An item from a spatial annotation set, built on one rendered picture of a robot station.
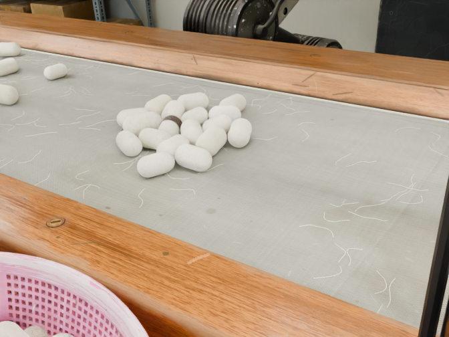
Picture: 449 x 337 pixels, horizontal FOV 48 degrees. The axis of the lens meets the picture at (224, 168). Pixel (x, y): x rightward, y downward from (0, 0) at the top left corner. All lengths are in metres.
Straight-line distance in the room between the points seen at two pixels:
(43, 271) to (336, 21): 2.41
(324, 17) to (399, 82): 2.10
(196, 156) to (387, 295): 0.19
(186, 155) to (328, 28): 2.27
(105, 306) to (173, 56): 0.46
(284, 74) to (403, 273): 0.33
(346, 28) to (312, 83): 2.05
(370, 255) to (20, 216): 0.23
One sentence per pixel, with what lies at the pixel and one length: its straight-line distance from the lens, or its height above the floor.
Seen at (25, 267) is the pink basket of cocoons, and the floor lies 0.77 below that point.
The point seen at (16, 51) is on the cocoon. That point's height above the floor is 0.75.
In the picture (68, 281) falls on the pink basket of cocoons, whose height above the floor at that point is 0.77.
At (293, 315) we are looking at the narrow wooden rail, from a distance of 0.25.
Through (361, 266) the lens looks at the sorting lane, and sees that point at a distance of 0.32.
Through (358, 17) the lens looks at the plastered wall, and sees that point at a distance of 2.59.
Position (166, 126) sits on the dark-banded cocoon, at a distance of 0.47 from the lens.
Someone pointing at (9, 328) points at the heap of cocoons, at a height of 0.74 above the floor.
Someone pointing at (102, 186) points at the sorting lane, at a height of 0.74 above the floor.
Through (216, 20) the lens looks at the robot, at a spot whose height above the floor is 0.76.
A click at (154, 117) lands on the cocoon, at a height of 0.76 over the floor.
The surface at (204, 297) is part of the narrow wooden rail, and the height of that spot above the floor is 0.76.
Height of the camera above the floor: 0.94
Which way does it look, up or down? 29 degrees down
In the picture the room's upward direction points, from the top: 3 degrees counter-clockwise
